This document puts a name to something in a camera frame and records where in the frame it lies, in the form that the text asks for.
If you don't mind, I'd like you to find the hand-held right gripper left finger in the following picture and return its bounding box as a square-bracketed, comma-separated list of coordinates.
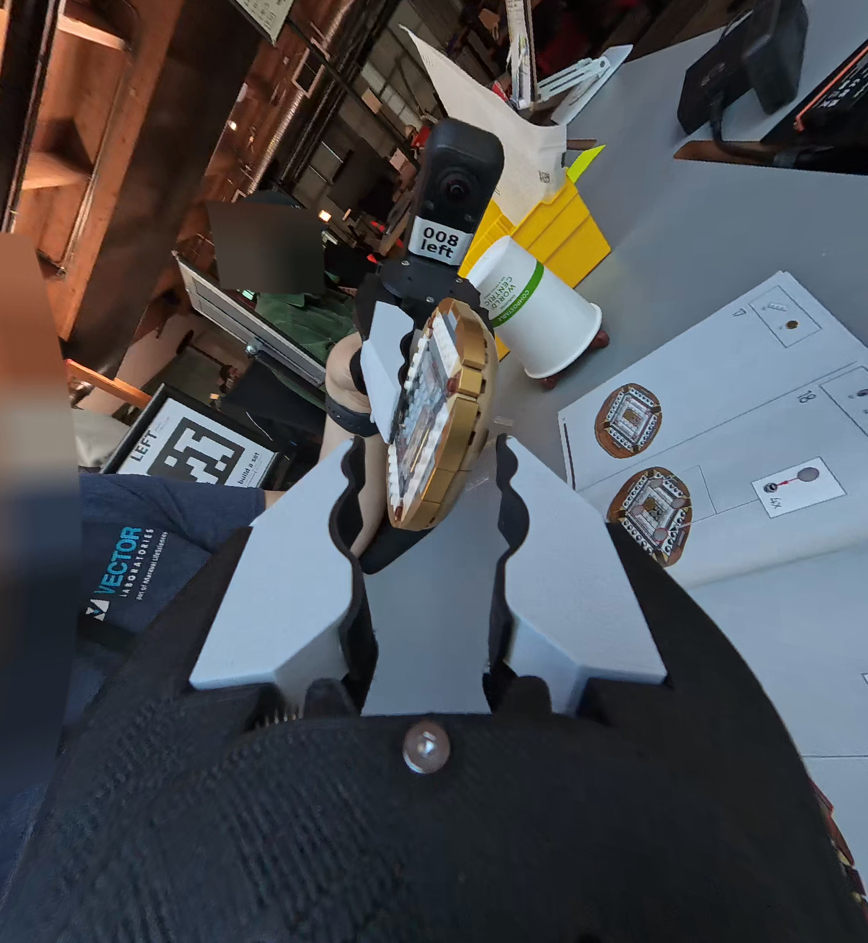
[188, 437, 374, 713]

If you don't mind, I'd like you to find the black wrist band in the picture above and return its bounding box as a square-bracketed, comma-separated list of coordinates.
[324, 394, 378, 441]

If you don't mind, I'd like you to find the round gold lego base model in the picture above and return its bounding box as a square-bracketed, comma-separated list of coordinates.
[385, 297, 500, 531]

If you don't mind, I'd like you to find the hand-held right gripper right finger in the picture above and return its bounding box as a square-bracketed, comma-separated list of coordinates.
[482, 433, 668, 712]

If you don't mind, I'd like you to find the pale green paper note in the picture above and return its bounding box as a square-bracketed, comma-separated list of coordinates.
[234, 0, 293, 44]

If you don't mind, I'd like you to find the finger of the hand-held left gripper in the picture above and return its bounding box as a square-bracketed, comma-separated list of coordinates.
[362, 302, 407, 444]

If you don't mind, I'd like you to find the black battery orange label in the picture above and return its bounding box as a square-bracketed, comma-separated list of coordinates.
[761, 13, 868, 148]

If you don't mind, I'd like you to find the framed black white marker sign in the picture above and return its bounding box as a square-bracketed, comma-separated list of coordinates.
[100, 383, 282, 491]

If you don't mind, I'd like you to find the white paper bag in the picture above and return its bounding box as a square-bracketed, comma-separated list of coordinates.
[399, 26, 569, 223]

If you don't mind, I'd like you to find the lego instruction booklet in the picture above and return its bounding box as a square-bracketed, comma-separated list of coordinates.
[556, 271, 868, 925]

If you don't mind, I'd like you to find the black steel column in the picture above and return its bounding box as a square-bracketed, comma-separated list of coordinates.
[0, 0, 61, 233]

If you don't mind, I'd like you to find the person's left hand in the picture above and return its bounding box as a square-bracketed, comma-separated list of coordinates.
[325, 332, 369, 414]

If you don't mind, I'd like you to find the black wrist rest pad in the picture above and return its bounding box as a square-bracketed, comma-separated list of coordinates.
[359, 512, 438, 577]

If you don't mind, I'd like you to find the grey metal panel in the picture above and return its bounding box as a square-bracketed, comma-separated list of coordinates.
[172, 250, 329, 389]

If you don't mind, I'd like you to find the white paper cup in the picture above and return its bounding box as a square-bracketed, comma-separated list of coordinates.
[465, 236, 603, 380]

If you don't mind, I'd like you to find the person's blue sweater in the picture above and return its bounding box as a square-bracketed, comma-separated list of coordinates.
[0, 473, 267, 907]

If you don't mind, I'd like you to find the black power adapter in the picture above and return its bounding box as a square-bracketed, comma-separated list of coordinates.
[677, 0, 809, 135]

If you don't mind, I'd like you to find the person's left forearm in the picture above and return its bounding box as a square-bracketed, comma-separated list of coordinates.
[265, 433, 392, 558]

